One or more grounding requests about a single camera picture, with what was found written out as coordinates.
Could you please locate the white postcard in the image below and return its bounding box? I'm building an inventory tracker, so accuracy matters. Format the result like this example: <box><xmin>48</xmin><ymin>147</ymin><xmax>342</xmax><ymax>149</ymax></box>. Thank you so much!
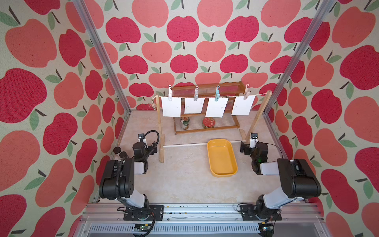
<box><xmin>161</xmin><ymin>97</ymin><xmax>181</xmax><ymax>118</ymax></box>
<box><xmin>232</xmin><ymin>95</ymin><xmax>256</xmax><ymax>116</ymax></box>
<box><xmin>205</xmin><ymin>98</ymin><xmax>229</xmax><ymax>118</ymax></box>
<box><xmin>185</xmin><ymin>98</ymin><xmax>205</xmax><ymax>114</ymax></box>

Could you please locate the pink clothespin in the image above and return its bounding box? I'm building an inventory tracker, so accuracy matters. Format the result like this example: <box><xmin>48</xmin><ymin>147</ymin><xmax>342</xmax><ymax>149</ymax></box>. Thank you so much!
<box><xmin>244</xmin><ymin>84</ymin><xmax>250</xmax><ymax>100</ymax></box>

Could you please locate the teal clothespin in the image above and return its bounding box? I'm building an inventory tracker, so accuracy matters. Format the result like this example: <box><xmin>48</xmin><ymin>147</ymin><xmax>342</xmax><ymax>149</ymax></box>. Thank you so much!
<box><xmin>215</xmin><ymin>86</ymin><xmax>220</xmax><ymax>102</ymax></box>

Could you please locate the grey clothespin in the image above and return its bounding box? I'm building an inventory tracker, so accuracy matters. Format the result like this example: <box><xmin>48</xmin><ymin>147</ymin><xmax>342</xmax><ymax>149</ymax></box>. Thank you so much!
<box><xmin>194</xmin><ymin>87</ymin><xmax>198</xmax><ymax>101</ymax></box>

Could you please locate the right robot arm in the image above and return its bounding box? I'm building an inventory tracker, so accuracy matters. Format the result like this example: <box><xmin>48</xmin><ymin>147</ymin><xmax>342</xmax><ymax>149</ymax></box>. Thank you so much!
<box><xmin>236</xmin><ymin>142</ymin><xmax>321</xmax><ymax>221</ymax></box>

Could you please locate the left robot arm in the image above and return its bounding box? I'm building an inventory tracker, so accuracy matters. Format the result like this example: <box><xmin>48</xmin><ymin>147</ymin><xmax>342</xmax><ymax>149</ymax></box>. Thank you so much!
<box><xmin>99</xmin><ymin>130</ymin><xmax>164</xmax><ymax>221</ymax></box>

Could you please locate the yellow plastic tray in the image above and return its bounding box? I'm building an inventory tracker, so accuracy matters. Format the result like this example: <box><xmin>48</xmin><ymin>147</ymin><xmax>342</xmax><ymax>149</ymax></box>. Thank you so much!
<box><xmin>207</xmin><ymin>139</ymin><xmax>238</xmax><ymax>178</ymax></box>

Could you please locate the green label can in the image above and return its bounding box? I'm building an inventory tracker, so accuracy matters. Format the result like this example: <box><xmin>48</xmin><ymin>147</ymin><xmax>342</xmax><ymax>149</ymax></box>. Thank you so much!
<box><xmin>180</xmin><ymin>117</ymin><xmax>190</xmax><ymax>130</ymax></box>

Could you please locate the wooden shelf rack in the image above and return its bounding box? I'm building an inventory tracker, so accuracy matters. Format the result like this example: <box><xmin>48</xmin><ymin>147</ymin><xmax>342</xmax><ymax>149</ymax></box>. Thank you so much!
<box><xmin>172</xmin><ymin>82</ymin><xmax>245</xmax><ymax>135</ymax></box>

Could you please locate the red lid tin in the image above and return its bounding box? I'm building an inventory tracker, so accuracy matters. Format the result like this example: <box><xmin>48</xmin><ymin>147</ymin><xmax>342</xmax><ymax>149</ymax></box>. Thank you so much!
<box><xmin>202</xmin><ymin>117</ymin><xmax>216</xmax><ymax>129</ymax></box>

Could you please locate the white clothespin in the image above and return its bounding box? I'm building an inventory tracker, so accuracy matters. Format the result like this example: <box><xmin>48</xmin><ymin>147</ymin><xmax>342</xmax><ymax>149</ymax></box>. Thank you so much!
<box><xmin>168</xmin><ymin>85</ymin><xmax>172</xmax><ymax>101</ymax></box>

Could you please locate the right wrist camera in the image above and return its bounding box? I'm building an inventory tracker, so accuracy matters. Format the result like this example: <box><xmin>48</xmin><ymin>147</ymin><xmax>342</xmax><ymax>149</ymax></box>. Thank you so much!
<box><xmin>249</xmin><ymin>133</ymin><xmax>259</xmax><ymax>149</ymax></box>

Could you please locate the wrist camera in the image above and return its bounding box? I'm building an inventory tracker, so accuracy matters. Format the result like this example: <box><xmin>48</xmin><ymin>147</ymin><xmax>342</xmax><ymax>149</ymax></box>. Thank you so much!
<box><xmin>249</xmin><ymin>133</ymin><xmax>259</xmax><ymax>149</ymax></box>
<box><xmin>138</xmin><ymin>133</ymin><xmax>146</xmax><ymax>142</ymax></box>

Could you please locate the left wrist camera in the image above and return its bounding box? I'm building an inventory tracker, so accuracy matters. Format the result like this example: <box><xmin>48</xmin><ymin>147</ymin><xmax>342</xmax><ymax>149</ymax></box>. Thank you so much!
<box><xmin>138</xmin><ymin>133</ymin><xmax>146</xmax><ymax>142</ymax></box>

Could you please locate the wooden string stand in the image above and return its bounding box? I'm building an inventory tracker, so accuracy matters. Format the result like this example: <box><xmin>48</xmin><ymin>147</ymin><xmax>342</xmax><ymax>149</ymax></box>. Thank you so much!
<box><xmin>151</xmin><ymin>90</ymin><xmax>272</xmax><ymax>163</ymax></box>

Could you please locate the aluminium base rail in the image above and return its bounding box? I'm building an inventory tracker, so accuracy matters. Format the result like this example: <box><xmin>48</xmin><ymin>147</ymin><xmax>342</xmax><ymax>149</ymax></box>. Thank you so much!
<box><xmin>72</xmin><ymin>202</ymin><xmax>331</xmax><ymax>237</ymax></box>

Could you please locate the right aluminium frame post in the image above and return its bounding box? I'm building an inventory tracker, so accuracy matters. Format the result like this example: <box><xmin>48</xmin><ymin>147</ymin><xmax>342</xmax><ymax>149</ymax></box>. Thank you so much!
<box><xmin>264</xmin><ymin>0</ymin><xmax>337</xmax><ymax>117</ymax></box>

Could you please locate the aluminium frame post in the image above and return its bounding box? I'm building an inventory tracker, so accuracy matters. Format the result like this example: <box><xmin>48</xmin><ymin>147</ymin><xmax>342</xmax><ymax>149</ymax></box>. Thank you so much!
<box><xmin>74</xmin><ymin>0</ymin><xmax>131</xmax><ymax>116</ymax></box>
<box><xmin>264</xmin><ymin>0</ymin><xmax>337</xmax><ymax>117</ymax></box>

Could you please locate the left aluminium frame post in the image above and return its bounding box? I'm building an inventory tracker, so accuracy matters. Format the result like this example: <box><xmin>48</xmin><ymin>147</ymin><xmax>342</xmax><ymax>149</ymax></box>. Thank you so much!
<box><xmin>74</xmin><ymin>0</ymin><xmax>131</xmax><ymax>116</ymax></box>

